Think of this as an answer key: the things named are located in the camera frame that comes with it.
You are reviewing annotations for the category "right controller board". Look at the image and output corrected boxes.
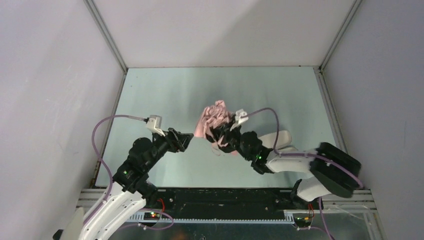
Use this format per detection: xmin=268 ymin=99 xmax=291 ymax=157
xmin=293 ymin=217 xmax=314 ymax=231

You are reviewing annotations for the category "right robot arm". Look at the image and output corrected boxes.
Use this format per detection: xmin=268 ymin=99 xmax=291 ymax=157
xmin=206 ymin=123 xmax=363 ymax=203

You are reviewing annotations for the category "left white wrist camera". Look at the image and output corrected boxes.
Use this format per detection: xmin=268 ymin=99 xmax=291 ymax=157
xmin=146 ymin=115 xmax=166 ymax=137

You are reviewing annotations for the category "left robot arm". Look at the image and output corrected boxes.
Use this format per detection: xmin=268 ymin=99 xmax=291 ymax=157
xmin=52 ymin=128 xmax=194 ymax=240

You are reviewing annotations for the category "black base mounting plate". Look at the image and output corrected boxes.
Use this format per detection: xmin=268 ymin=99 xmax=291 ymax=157
xmin=130 ymin=187 xmax=321 ymax=223

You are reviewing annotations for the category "pink folding umbrella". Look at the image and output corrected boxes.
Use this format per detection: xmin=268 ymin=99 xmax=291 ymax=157
xmin=194 ymin=100 xmax=235 ymax=156

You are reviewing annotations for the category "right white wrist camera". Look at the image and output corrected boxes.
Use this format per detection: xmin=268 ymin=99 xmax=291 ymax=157
xmin=230 ymin=109 xmax=249 ymax=131

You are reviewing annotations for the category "aluminium frame rail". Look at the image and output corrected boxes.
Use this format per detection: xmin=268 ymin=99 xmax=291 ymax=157
xmin=76 ymin=188 xmax=379 ymax=226

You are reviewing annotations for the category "white oval storage case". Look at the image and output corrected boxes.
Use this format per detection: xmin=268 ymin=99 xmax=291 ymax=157
xmin=259 ymin=130 xmax=292 ymax=150

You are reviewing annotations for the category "controller board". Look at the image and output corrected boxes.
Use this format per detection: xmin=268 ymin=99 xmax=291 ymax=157
xmin=293 ymin=217 xmax=314 ymax=231
xmin=143 ymin=211 xmax=162 ymax=221

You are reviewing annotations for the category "left controller board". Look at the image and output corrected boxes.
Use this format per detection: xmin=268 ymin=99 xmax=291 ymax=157
xmin=143 ymin=211 xmax=162 ymax=221

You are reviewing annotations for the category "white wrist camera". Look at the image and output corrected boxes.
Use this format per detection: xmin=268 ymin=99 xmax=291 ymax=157
xmin=146 ymin=115 xmax=166 ymax=137
xmin=230 ymin=109 xmax=249 ymax=131

